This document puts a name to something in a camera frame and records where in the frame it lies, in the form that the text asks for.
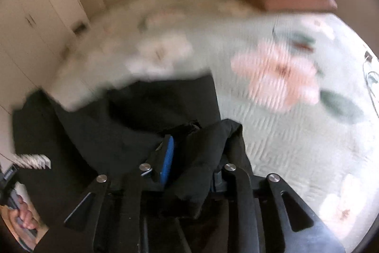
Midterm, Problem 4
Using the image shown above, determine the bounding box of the person's left hand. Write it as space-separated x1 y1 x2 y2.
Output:
12 194 40 237

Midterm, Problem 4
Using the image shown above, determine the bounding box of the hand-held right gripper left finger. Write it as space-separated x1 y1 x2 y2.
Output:
63 134 178 253

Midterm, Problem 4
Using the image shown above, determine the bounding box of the bed with floral bedspread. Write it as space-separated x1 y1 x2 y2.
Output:
49 0 379 253

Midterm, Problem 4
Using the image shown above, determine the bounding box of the white wardrobe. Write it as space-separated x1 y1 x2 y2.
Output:
0 0 91 115

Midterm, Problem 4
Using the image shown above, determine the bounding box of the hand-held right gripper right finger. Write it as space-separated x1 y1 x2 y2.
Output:
212 163 346 253

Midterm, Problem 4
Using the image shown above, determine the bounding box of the black hooded jacket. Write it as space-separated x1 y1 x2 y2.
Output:
12 74 255 253

